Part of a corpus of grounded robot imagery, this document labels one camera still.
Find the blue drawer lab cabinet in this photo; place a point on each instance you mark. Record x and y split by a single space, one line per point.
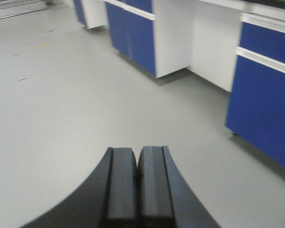
256 109

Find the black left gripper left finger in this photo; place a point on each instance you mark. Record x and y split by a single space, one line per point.
106 199

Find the blue white lab cabinet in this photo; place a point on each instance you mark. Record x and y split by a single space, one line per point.
164 36

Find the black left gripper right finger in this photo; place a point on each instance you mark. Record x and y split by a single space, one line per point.
165 199

